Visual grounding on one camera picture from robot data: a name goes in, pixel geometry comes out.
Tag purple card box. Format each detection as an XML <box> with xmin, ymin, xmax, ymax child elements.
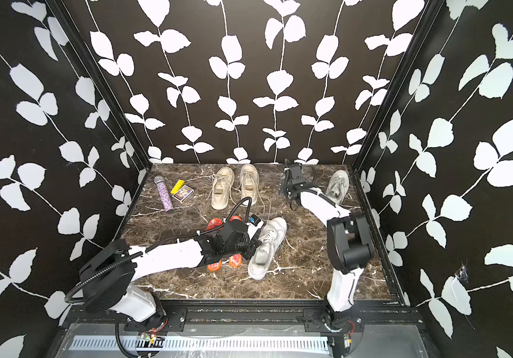
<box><xmin>172</xmin><ymin>184</ymin><xmax>194</xmax><ymax>202</ymax></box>

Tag white sneaker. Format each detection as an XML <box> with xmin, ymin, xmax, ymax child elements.
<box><xmin>247</xmin><ymin>217</ymin><xmax>288</xmax><ymax>280</ymax></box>
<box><xmin>325</xmin><ymin>170</ymin><xmax>350</xmax><ymax>205</ymax></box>

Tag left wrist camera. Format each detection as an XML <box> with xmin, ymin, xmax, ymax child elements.
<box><xmin>247</xmin><ymin>214</ymin><xmax>264</xmax><ymax>229</ymax></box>

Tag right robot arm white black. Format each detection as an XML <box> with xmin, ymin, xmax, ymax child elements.
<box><xmin>280</xmin><ymin>160</ymin><xmax>375</xmax><ymax>312</ymax></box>

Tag red orange insole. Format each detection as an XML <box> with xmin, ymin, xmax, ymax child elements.
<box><xmin>207</xmin><ymin>218</ymin><xmax>223</xmax><ymax>271</ymax></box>

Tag beige lace sneaker one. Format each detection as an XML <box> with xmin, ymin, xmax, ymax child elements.
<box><xmin>211</xmin><ymin>166</ymin><xmax>234</xmax><ymax>210</ymax></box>
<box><xmin>240</xmin><ymin>164</ymin><xmax>259</xmax><ymax>205</ymax></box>

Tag purple glitter bottle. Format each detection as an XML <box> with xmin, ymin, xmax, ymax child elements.
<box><xmin>154</xmin><ymin>175</ymin><xmax>173</xmax><ymax>211</ymax></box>

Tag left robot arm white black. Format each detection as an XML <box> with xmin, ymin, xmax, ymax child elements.
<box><xmin>64</xmin><ymin>210</ymin><xmax>262</xmax><ymax>323</ymax></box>

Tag yellow small block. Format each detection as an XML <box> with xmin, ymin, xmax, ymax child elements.
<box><xmin>171</xmin><ymin>180</ymin><xmax>185</xmax><ymax>195</ymax></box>

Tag white ventilation grille strip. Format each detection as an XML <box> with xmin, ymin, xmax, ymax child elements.
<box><xmin>67</xmin><ymin>335</ymin><xmax>331</xmax><ymax>353</ymax></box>

